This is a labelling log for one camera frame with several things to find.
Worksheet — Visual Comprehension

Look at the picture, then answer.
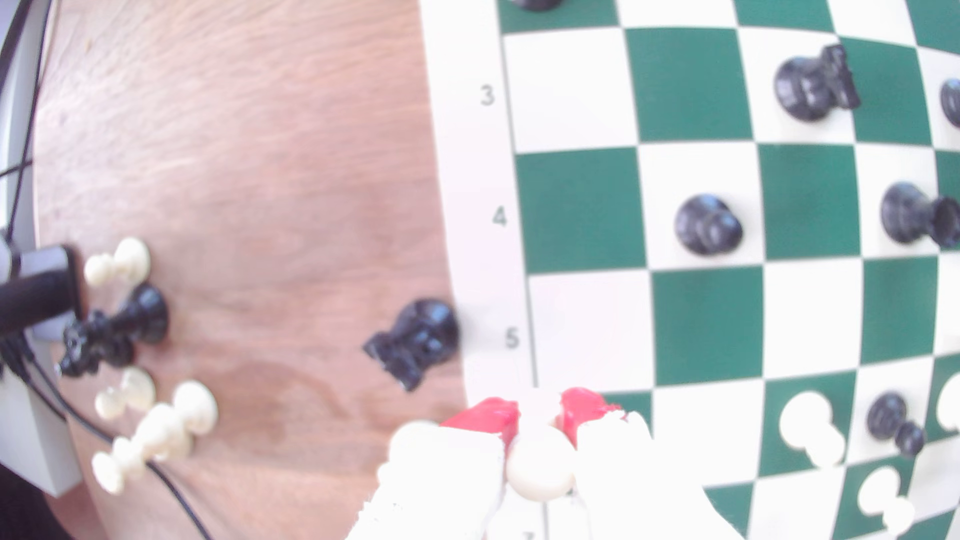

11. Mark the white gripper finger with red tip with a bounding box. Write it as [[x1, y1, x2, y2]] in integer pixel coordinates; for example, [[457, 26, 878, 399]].
[[346, 397, 520, 540], [558, 387, 744, 540]]

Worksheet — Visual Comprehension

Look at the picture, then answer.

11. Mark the white chess pawn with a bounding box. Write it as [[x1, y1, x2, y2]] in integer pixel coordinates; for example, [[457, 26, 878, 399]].
[[93, 366, 157, 421], [82, 236, 153, 290], [777, 390, 847, 470], [857, 465, 918, 537], [90, 435, 151, 496], [504, 393, 579, 504]]

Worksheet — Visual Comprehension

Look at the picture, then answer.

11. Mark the black chess knight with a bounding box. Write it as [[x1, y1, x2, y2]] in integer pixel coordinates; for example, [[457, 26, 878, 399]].
[[772, 42, 862, 123], [363, 297, 461, 393]]

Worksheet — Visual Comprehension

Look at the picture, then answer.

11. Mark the green and white chess mat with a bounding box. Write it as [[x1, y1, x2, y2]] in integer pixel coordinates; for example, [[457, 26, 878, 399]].
[[417, 0, 960, 540]]

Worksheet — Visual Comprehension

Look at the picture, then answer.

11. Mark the white chess bishop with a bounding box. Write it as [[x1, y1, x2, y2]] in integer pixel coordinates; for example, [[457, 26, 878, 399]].
[[135, 378, 220, 462]]

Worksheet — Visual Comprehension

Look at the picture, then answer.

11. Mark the white chess rook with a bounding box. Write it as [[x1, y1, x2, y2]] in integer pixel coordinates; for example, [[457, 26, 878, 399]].
[[935, 372, 960, 432]]

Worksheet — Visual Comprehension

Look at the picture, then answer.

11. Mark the black chess queen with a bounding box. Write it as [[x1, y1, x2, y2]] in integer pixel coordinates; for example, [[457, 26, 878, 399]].
[[56, 283, 170, 378]]

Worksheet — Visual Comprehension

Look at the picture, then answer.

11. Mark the black chess bishop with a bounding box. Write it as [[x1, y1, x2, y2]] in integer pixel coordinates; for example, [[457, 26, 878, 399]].
[[879, 181, 960, 251]]

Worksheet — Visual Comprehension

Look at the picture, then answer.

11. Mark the grey box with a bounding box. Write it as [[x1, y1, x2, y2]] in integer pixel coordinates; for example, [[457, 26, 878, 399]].
[[0, 330, 84, 498]]

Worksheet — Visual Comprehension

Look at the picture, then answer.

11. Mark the black cylinder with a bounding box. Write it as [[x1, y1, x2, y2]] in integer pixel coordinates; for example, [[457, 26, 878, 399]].
[[0, 247, 87, 336]]

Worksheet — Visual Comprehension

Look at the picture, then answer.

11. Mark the black cable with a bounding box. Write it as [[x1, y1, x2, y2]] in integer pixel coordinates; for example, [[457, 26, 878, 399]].
[[0, 341, 215, 540]]

